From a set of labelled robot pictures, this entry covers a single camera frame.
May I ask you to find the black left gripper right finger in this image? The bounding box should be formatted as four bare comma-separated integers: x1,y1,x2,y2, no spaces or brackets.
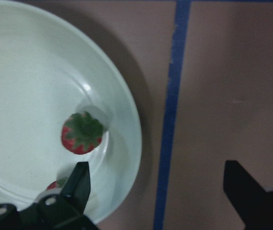
224,160,273,230

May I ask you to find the red strawberry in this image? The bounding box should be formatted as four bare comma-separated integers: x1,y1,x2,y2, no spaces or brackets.
47,177,68,190
61,111,104,155

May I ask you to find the pale green plate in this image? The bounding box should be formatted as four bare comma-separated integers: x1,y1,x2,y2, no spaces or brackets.
0,0,142,223

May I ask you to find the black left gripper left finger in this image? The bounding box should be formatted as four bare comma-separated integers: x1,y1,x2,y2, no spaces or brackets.
18,161,98,230

